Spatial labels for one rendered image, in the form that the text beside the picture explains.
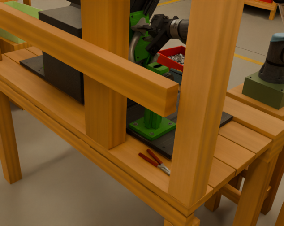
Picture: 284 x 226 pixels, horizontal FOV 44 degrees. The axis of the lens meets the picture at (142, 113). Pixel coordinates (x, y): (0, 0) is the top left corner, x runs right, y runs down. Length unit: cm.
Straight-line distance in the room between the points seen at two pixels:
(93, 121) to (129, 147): 17
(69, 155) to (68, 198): 44
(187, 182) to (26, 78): 110
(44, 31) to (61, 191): 137
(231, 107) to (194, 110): 72
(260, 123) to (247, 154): 22
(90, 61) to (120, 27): 14
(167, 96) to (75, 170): 175
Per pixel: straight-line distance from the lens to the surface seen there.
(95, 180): 250
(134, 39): 151
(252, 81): 184
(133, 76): 98
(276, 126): 158
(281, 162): 220
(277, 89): 180
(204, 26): 85
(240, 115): 160
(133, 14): 155
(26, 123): 315
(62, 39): 123
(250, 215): 187
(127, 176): 129
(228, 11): 83
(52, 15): 161
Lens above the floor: 169
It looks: 31 degrees down
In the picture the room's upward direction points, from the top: 4 degrees clockwise
